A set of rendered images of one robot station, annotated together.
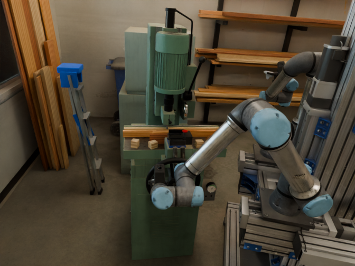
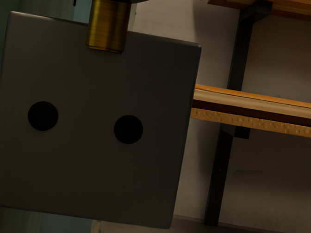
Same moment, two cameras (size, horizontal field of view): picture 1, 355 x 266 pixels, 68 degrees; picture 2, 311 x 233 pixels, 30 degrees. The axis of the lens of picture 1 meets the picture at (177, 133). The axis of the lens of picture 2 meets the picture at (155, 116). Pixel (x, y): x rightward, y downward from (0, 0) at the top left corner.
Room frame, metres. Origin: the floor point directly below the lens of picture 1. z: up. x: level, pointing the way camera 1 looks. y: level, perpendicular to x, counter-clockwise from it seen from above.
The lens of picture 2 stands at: (1.07, -0.27, 0.60)
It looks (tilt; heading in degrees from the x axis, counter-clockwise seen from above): 3 degrees down; 4
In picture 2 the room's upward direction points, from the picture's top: 10 degrees clockwise
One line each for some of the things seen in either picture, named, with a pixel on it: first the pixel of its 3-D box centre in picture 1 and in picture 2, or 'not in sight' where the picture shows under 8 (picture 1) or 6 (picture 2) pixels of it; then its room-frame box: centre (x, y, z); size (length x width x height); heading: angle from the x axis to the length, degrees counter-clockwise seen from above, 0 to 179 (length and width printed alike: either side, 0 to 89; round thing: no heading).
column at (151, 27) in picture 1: (163, 82); not in sight; (1.74, 0.12, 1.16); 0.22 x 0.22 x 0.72; 11
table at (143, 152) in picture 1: (175, 149); not in sight; (1.35, 0.01, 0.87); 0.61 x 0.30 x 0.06; 101
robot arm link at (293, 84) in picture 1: (289, 84); not in sight; (1.76, -0.73, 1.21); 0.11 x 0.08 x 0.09; 5
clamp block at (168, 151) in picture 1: (177, 149); not in sight; (1.27, -0.01, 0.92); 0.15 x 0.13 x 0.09; 101
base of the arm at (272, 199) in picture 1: (287, 196); not in sight; (0.99, -0.54, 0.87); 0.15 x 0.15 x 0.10
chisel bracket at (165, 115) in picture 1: (167, 116); not in sight; (1.47, 0.07, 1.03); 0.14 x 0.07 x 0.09; 11
